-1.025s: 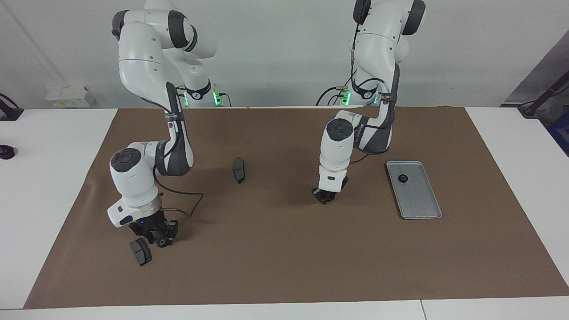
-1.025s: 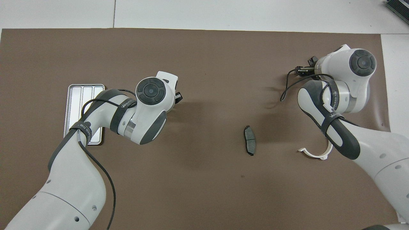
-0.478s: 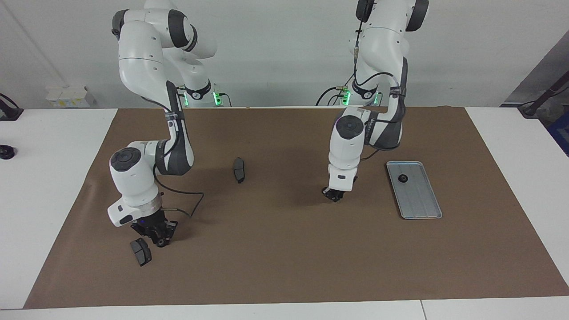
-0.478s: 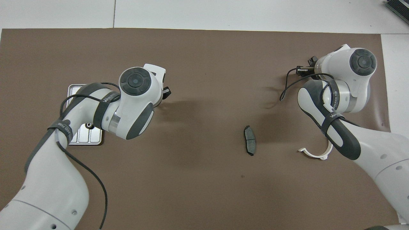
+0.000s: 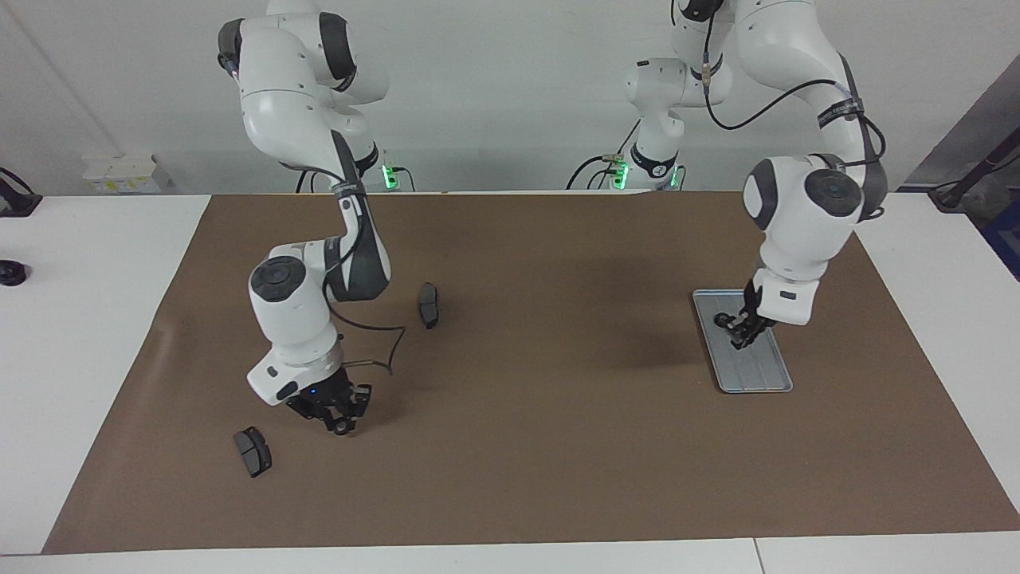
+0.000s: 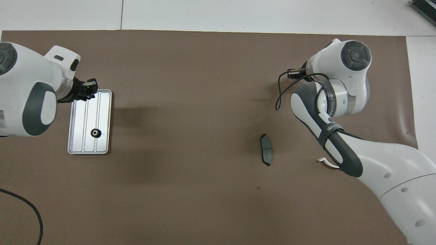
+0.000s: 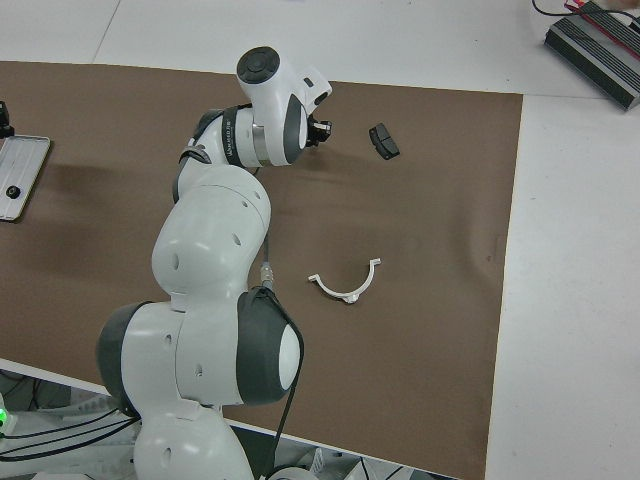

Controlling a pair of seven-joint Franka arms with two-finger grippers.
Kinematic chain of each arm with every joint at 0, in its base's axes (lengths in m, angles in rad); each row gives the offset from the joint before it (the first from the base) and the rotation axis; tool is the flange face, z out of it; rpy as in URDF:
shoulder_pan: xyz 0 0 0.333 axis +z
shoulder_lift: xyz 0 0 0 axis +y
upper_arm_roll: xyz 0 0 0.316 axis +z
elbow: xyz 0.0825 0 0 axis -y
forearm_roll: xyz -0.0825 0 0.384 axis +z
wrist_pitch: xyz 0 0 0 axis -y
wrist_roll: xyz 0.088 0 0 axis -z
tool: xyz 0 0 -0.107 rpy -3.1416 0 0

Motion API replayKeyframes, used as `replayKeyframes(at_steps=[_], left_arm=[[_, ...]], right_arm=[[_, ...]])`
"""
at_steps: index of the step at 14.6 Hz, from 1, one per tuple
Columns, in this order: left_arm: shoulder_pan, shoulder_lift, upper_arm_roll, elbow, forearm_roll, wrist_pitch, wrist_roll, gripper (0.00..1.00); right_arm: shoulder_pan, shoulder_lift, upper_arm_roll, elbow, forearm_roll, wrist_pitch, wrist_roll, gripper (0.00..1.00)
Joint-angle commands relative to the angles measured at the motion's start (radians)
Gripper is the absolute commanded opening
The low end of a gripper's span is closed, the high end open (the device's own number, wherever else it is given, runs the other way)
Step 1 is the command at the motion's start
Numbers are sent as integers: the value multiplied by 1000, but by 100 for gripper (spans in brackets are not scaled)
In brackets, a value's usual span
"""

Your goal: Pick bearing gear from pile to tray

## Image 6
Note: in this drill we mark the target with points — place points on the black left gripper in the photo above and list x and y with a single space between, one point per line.
75 90

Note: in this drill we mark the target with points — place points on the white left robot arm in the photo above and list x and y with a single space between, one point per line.
24 78

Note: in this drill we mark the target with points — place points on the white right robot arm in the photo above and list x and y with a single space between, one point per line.
391 170

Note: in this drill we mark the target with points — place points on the silver metal tray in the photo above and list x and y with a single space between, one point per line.
81 136

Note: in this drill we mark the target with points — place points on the brown table mat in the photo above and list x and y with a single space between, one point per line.
187 187

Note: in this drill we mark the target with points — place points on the dark grey brake pad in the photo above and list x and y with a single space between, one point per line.
266 151

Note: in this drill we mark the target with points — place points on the dark grey ribbed equipment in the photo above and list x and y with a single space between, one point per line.
425 8

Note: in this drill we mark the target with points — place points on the white semicircular plastic bracket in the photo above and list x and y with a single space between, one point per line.
333 166

